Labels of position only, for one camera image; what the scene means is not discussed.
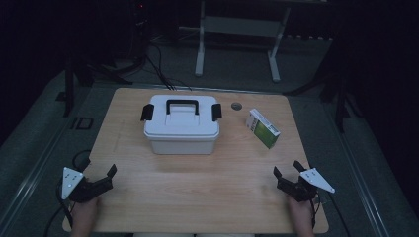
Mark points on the black tripod stand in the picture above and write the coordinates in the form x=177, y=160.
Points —
x=70, y=82

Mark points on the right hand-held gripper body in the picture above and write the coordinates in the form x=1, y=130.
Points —
x=316, y=180

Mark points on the black square floor bracket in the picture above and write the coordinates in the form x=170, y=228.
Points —
x=82, y=123

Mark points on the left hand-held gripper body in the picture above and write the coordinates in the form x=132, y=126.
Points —
x=74, y=184

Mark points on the white plastic storage box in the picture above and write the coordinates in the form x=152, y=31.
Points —
x=182, y=144

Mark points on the person's right hand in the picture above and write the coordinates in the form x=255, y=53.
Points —
x=300, y=212

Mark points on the white metal stand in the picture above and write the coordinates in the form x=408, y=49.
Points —
x=237, y=26

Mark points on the grey round table grommet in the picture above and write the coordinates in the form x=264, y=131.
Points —
x=236, y=106

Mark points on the black stand with angled legs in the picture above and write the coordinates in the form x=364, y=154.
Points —
x=339, y=98

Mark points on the green and white medicine box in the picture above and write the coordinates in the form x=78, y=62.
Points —
x=263, y=130

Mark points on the person's left hand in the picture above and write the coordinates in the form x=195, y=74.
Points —
x=85, y=210

